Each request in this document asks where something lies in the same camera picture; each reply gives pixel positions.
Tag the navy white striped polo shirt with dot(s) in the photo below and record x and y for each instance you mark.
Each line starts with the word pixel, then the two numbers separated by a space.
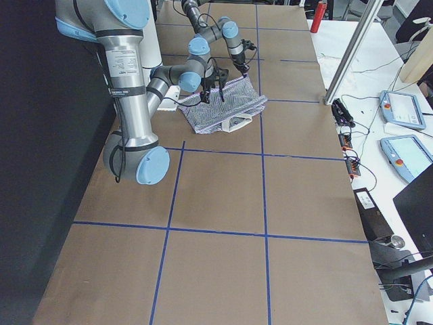
pixel 242 103

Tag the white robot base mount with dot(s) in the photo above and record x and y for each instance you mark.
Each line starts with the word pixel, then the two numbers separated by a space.
pixel 149 51

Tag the black power strip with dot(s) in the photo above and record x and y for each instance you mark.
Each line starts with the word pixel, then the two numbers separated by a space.
pixel 344 119

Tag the upper teach pendant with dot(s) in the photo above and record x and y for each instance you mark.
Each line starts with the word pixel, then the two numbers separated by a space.
pixel 402 109

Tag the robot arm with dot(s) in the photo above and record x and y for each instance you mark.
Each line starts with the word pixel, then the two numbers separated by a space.
pixel 133 151
pixel 225 28

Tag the lower teach pendant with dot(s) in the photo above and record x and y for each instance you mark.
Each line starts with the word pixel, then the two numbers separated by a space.
pixel 407 155

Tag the red cylinder bottle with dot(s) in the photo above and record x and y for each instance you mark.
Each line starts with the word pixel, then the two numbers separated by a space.
pixel 319 14

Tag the black monitor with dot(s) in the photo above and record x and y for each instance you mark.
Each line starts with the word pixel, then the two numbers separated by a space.
pixel 399 272

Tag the aluminium frame post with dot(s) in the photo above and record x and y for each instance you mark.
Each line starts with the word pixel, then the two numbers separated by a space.
pixel 355 42

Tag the teach pendant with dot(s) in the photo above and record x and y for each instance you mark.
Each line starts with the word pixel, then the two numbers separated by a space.
pixel 407 155
pixel 402 109

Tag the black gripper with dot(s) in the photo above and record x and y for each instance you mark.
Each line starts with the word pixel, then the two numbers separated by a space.
pixel 239 60
pixel 207 85

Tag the black box with label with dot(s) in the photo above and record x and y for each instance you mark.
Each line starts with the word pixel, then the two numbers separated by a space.
pixel 374 224

